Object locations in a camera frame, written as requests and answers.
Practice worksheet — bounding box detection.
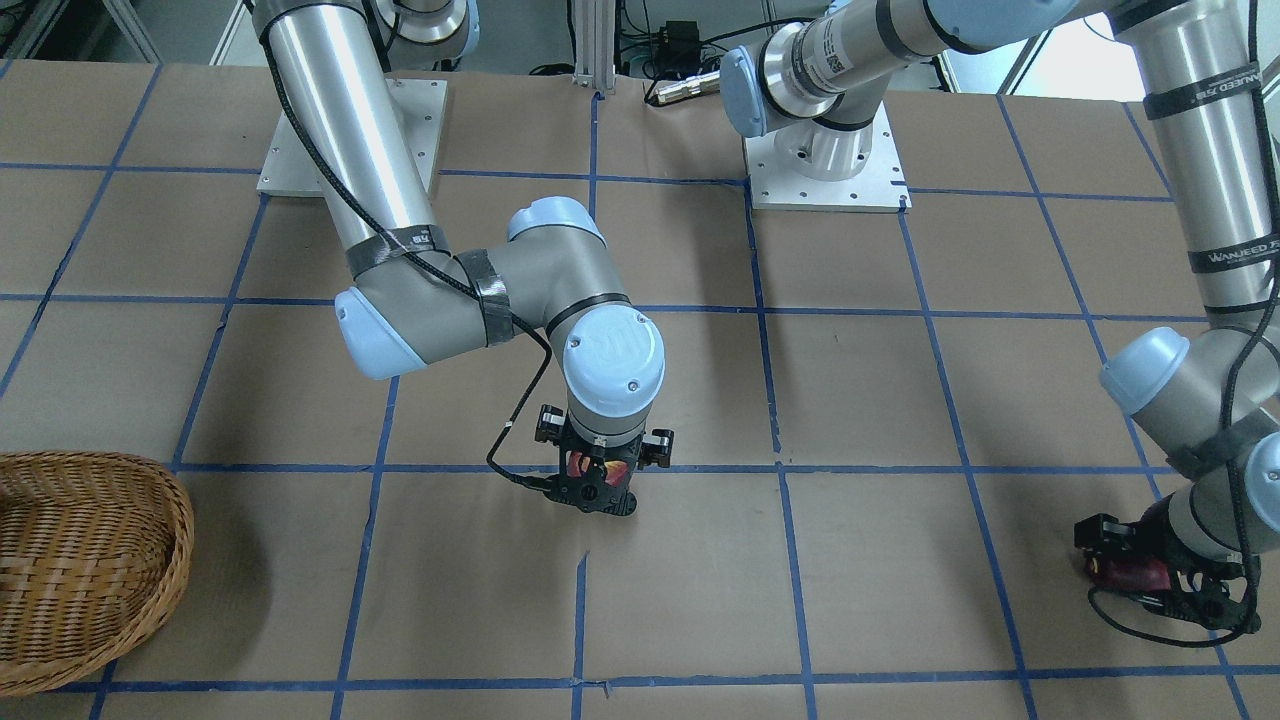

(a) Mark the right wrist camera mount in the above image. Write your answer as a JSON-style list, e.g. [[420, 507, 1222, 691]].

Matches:
[[543, 465, 637, 518]]

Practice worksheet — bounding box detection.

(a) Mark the aluminium frame post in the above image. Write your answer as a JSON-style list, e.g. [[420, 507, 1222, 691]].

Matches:
[[570, 1, 617, 97]]

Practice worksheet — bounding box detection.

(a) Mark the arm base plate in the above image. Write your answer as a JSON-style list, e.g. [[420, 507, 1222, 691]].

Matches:
[[742, 104, 913, 213], [256, 79, 449, 199]]

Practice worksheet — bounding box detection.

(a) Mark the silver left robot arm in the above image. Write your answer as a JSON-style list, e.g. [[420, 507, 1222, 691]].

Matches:
[[751, 92, 1206, 644]]

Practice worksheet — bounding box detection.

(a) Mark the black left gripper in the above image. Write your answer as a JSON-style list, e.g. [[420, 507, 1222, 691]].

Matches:
[[1074, 498, 1261, 626]]

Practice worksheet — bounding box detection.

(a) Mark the red yellow apple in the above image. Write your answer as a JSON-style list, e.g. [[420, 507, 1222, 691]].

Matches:
[[564, 451, 634, 488]]

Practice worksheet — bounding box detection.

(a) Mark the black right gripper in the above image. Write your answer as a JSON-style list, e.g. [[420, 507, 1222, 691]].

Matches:
[[535, 404, 675, 474]]

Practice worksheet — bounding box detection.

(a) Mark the woven wicker basket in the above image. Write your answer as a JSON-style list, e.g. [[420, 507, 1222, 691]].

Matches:
[[1, 451, 195, 697]]

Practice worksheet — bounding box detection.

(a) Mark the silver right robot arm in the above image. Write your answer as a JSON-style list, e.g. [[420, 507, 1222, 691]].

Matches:
[[251, 1, 669, 468]]

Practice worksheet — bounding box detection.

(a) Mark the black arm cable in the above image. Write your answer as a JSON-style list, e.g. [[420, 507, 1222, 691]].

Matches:
[[1085, 0, 1280, 650]]

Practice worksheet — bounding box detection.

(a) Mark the dark red apple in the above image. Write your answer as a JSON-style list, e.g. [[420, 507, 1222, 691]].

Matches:
[[1084, 555, 1172, 594]]

